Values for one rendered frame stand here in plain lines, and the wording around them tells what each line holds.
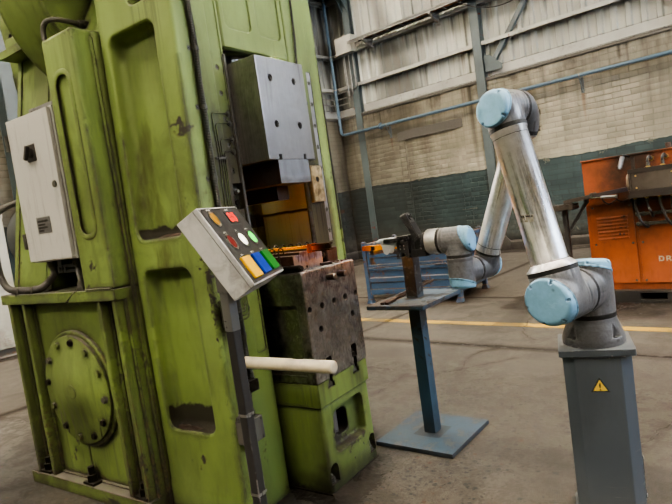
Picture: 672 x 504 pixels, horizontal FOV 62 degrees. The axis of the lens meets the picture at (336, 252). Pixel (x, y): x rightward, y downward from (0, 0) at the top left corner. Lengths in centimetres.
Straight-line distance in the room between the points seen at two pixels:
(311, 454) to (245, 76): 153
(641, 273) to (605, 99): 464
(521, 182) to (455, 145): 877
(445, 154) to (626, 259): 583
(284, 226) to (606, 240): 340
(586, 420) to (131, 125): 198
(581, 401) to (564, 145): 796
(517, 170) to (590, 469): 98
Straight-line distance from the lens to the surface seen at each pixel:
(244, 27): 251
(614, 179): 535
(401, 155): 1113
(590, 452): 205
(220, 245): 164
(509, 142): 180
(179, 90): 216
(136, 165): 242
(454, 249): 196
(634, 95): 949
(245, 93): 228
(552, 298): 174
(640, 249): 536
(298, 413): 238
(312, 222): 259
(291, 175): 228
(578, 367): 195
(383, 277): 636
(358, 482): 252
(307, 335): 222
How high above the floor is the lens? 114
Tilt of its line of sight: 4 degrees down
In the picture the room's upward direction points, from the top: 8 degrees counter-clockwise
